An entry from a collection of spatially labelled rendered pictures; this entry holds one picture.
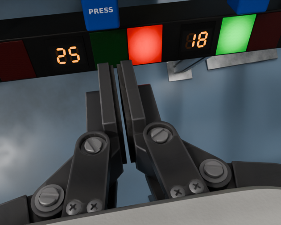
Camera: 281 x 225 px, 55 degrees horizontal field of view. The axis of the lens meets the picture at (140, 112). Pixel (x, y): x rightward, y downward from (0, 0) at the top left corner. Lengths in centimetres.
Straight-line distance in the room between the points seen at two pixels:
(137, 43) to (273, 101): 84
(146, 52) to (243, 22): 8
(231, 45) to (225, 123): 71
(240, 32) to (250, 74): 75
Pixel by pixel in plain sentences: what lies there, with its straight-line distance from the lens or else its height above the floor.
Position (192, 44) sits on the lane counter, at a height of 65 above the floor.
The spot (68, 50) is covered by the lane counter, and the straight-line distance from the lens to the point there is 23.
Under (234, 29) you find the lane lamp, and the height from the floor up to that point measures 66.
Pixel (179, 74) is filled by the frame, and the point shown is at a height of 1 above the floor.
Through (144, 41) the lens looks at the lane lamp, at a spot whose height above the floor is 66.
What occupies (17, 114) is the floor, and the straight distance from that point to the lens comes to 94.
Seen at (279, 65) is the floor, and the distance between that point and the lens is 106.
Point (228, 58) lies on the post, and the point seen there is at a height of 1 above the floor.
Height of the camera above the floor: 88
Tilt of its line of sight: 85 degrees down
